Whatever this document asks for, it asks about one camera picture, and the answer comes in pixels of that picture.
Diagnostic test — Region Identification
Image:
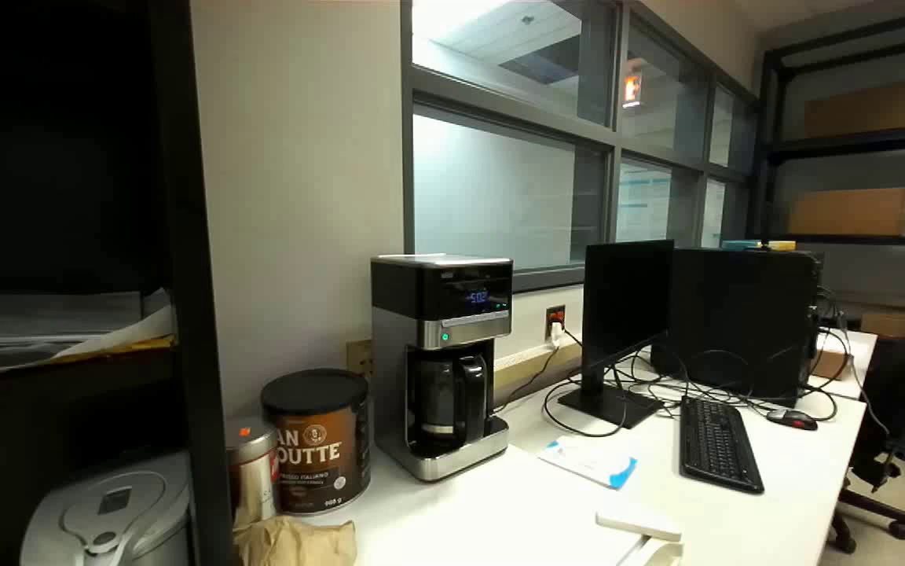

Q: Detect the black silver coffee machine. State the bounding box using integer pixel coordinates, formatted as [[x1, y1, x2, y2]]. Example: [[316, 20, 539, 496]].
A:
[[368, 251, 514, 484]]

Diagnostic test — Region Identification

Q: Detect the glass coffee carafe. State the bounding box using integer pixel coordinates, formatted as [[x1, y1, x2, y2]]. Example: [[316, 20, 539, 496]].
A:
[[407, 351, 492, 458]]

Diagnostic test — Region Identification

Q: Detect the slim black computer monitor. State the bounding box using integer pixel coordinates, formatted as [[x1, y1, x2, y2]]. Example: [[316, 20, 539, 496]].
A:
[[557, 240, 677, 431]]

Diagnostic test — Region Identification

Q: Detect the brown coffee can black lid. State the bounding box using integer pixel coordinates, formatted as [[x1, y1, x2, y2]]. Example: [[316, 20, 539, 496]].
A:
[[257, 368, 377, 515]]

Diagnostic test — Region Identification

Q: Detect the white blue paper envelope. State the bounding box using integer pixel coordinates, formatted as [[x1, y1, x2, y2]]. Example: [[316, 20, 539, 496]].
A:
[[535, 433, 642, 495]]

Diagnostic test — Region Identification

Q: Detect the small metal tin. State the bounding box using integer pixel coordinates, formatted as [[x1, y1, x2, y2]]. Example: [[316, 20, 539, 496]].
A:
[[222, 415, 280, 527]]

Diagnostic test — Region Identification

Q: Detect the black shelf unit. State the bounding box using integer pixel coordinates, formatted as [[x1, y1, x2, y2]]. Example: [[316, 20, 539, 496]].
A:
[[0, 0, 238, 566]]

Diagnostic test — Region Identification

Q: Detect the large black computer monitor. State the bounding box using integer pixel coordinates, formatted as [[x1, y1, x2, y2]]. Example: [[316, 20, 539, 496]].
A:
[[649, 244, 824, 406]]

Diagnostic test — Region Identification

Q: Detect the black computer keyboard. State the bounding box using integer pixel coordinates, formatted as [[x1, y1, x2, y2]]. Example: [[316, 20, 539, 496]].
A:
[[676, 394, 765, 496]]

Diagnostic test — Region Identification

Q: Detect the dark metal storage rack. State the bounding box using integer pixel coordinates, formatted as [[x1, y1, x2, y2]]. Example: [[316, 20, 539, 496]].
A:
[[749, 3, 905, 327]]

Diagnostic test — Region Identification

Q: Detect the black computer mouse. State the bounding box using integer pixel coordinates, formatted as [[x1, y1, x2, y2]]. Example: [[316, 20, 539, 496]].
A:
[[777, 406, 824, 433]]

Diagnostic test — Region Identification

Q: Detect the flat cardboard box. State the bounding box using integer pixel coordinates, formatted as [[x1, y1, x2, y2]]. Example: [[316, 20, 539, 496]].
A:
[[785, 185, 905, 240]]

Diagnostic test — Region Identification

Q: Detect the stack of papers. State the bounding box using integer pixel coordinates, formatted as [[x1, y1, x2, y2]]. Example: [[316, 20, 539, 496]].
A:
[[0, 287, 178, 378]]

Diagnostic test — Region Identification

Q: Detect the white rounded kitchen appliance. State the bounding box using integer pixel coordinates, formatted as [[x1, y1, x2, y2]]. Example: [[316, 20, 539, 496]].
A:
[[18, 449, 195, 566]]

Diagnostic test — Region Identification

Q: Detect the wide cardboard box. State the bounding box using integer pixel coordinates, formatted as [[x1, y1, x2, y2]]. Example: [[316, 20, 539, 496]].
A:
[[797, 80, 905, 137]]

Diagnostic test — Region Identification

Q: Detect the black office chair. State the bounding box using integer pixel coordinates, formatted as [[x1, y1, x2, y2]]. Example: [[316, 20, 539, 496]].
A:
[[825, 321, 905, 558]]

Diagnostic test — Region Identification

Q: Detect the wall power outlet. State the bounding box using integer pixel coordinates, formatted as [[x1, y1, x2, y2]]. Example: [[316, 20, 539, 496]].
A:
[[543, 303, 567, 345]]

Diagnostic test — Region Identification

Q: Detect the beige wall cable raceway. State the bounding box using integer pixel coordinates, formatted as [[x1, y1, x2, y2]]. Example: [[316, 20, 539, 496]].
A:
[[492, 341, 588, 406]]

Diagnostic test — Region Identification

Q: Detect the black power cable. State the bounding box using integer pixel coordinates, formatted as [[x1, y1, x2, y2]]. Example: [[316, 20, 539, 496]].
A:
[[538, 324, 628, 440]]

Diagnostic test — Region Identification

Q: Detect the interior window with frame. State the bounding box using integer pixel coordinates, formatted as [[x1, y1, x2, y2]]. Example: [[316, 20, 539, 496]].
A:
[[399, 0, 760, 293]]

